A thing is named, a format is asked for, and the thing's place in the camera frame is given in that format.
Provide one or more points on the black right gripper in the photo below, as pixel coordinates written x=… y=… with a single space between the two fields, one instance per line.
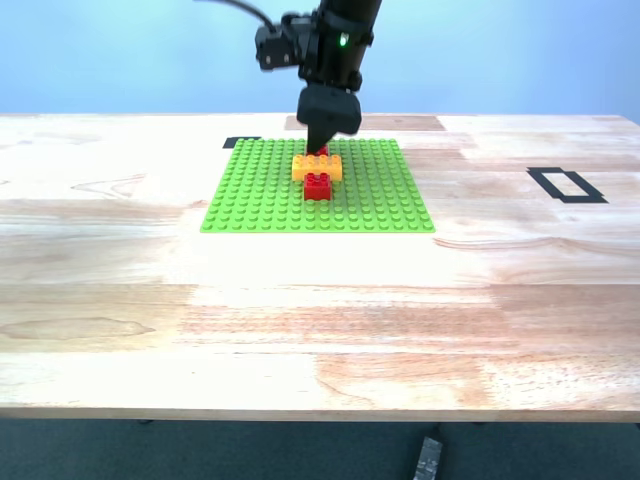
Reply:
x=335 y=70

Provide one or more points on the yellow rectangular brick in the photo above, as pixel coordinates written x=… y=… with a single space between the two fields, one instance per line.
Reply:
x=300 y=170

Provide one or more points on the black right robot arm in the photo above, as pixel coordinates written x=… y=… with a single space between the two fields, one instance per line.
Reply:
x=350 y=20

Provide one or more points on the red square brick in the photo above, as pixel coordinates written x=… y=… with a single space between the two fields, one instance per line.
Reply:
x=318 y=189
x=324 y=150

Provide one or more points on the green studded baseplate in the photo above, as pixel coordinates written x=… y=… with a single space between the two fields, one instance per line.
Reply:
x=260 y=200

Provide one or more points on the black tape corner marker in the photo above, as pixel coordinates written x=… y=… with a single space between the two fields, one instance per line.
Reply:
x=231 y=143

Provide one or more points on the black tape rectangle marker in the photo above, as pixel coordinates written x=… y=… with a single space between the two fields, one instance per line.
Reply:
x=582 y=200

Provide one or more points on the grey metal leg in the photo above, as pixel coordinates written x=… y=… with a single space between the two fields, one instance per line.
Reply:
x=429 y=455

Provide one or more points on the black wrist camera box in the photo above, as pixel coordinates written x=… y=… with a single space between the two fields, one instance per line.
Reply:
x=277 y=47

